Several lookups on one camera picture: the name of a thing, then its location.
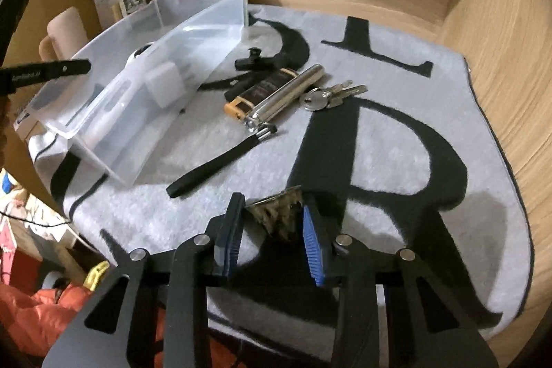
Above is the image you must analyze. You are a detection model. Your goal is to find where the silver cylinder with black strap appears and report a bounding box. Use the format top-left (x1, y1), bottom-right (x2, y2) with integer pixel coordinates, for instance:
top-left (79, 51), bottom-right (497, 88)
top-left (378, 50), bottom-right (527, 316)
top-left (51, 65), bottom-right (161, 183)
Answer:
top-left (166, 64), bottom-right (324, 198)

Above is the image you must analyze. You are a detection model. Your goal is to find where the yellow object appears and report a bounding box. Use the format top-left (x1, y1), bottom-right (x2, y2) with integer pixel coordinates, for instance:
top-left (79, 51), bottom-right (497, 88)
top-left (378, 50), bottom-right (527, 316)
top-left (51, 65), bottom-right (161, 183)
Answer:
top-left (84, 260), bottom-right (110, 291)

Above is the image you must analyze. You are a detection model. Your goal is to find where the silver key bunch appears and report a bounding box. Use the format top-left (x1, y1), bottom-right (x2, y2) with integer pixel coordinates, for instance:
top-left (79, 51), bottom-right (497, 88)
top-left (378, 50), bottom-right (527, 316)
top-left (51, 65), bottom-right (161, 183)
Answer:
top-left (300, 80), bottom-right (368, 112)

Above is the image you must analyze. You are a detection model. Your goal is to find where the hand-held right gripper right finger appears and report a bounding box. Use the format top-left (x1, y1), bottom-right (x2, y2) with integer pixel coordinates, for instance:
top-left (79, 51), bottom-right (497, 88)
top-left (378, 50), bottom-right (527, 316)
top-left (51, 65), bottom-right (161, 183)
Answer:
top-left (302, 202), bottom-right (501, 368)

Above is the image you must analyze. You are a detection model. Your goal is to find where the grey mat with black letters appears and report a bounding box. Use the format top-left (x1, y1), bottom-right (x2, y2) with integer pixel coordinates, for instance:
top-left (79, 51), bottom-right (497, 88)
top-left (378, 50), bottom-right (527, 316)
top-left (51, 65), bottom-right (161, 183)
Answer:
top-left (28, 3), bottom-right (535, 368)

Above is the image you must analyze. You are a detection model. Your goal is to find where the orange jacket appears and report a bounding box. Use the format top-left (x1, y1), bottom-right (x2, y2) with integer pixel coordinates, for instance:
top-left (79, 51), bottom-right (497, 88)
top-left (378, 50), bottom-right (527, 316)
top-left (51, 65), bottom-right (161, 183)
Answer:
top-left (0, 281), bottom-right (242, 368)

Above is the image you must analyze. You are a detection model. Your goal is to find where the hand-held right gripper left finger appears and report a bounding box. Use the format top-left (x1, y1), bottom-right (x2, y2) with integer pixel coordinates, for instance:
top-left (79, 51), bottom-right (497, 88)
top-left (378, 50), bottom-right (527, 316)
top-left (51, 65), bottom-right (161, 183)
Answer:
top-left (41, 192), bottom-right (246, 368)

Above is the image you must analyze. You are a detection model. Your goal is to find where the clear plastic storage box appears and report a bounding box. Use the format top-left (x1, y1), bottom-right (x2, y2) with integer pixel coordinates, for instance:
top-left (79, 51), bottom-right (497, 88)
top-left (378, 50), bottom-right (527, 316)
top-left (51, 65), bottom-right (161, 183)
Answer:
top-left (26, 0), bottom-right (248, 185)

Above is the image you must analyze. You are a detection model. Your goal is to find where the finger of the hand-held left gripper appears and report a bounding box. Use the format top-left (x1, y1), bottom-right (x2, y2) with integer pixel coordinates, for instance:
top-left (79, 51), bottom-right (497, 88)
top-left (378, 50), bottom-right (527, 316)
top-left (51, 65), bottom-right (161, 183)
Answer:
top-left (0, 0), bottom-right (32, 62)
top-left (0, 58), bottom-right (92, 95)

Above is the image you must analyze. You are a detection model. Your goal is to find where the pink mug with handle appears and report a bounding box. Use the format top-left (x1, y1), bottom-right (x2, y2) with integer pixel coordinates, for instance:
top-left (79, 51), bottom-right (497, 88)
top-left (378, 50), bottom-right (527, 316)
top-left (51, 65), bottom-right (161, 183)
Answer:
top-left (39, 6), bottom-right (85, 60)

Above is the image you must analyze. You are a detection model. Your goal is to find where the white charger cube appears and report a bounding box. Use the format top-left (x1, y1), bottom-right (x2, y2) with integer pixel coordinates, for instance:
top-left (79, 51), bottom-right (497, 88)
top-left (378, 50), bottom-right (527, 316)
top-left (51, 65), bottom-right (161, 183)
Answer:
top-left (144, 62), bottom-right (179, 108)

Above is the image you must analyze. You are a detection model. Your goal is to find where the black T-shaped tool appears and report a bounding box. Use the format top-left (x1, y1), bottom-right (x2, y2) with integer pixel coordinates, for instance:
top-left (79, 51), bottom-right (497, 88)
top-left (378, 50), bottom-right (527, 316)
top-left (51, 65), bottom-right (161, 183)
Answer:
top-left (234, 47), bottom-right (281, 72)

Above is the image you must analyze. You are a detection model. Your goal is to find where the black and yellow lighter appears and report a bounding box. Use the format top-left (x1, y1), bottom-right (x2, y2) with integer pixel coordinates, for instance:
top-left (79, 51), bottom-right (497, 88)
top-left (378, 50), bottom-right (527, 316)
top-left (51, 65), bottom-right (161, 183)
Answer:
top-left (224, 68), bottom-right (298, 119)

